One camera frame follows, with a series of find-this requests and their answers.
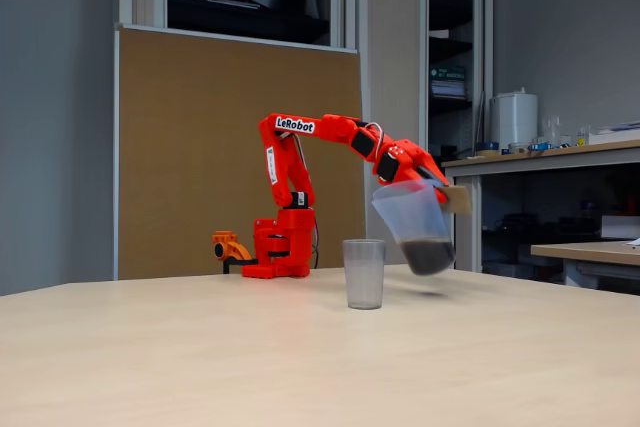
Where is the translucent pitcher with cardboard handle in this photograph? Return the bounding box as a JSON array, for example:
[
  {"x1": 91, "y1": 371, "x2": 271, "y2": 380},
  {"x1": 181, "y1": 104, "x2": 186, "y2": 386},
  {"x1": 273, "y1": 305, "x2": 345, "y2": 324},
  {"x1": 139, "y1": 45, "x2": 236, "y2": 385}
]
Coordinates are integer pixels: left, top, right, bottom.
[{"x1": 370, "y1": 179, "x2": 474, "y2": 277}]

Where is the clear plastic cup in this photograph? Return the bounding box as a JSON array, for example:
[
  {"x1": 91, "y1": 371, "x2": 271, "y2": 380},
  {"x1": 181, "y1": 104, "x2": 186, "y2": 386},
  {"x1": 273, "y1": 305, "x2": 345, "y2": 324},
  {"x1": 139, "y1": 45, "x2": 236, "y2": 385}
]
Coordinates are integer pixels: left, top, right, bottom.
[{"x1": 342, "y1": 238, "x2": 387, "y2": 311}]

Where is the stack of white papers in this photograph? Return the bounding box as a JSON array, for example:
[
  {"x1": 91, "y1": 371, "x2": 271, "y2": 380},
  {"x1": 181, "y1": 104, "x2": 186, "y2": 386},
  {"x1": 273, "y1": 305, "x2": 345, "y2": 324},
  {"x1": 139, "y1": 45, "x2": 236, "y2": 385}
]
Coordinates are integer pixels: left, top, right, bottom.
[{"x1": 430, "y1": 79, "x2": 469, "y2": 100}]

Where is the white cylindrical canister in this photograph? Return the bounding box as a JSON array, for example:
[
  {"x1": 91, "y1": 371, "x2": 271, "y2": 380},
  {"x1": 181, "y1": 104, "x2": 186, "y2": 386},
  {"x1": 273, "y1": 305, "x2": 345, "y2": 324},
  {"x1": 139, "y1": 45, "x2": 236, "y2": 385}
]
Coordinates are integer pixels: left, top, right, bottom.
[{"x1": 488, "y1": 87, "x2": 540, "y2": 153}]

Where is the grey workbench wooden top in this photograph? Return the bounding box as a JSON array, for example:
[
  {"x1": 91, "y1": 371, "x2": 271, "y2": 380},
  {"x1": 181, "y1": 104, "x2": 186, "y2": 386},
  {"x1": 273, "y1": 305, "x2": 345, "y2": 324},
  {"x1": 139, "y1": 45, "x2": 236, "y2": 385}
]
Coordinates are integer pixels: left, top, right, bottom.
[{"x1": 441, "y1": 139, "x2": 640, "y2": 273}]

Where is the tall grey cabinet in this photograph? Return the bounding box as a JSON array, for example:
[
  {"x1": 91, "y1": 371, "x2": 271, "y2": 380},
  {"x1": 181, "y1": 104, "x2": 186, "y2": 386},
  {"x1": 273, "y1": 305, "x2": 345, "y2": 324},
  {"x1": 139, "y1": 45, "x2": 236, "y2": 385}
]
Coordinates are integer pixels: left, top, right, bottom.
[{"x1": 355, "y1": 0, "x2": 495, "y2": 272}]

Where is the clear drinking glass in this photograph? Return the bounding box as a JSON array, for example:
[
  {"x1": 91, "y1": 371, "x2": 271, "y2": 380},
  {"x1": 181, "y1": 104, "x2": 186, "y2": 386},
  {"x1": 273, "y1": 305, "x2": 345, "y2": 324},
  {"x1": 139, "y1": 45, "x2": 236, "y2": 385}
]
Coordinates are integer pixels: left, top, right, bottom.
[{"x1": 542, "y1": 115, "x2": 563, "y2": 146}]

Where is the small wooden top table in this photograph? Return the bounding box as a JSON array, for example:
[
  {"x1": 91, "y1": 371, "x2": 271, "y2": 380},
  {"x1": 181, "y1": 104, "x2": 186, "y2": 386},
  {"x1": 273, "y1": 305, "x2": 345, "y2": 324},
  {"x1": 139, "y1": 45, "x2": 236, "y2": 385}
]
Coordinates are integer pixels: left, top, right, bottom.
[{"x1": 530, "y1": 239, "x2": 640, "y2": 294}]

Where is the white flat box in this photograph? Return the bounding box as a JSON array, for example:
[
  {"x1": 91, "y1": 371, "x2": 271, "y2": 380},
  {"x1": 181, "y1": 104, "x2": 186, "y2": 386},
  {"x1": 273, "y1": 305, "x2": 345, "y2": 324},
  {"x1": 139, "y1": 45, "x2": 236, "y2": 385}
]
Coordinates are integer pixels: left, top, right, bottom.
[{"x1": 587, "y1": 121, "x2": 640, "y2": 147}]

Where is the orange table clamp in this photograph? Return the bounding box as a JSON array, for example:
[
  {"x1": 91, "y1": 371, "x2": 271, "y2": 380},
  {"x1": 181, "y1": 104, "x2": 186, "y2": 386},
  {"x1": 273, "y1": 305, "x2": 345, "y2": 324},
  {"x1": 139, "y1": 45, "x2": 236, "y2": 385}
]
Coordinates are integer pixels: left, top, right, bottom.
[{"x1": 211, "y1": 230, "x2": 259, "y2": 275}]

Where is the white storage box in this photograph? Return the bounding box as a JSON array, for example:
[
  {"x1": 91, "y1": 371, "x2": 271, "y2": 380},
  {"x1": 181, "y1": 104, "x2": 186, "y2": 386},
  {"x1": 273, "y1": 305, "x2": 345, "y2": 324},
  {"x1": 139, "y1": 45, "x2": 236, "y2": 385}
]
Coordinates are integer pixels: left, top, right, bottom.
[{"x1": 601, "y1": 215, "x2": 640, "y2": 240}]

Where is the brown cork pin board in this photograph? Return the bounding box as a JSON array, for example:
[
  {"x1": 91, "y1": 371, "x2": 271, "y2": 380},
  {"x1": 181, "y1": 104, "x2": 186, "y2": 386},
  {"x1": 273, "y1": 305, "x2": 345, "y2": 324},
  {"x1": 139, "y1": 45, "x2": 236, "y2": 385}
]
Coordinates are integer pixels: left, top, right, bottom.
[{"x1": 113, "y1": 22, "x2": 367, "y2": 282}]

